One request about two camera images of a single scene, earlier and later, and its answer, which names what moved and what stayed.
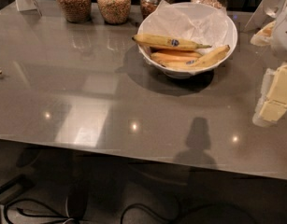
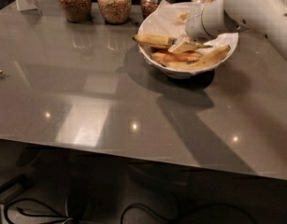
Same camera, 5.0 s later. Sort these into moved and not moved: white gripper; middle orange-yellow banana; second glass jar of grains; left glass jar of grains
Moved: white gripper
Not moved: left glass jar of grains; second glass jar of grains; middle orange-yellow banana
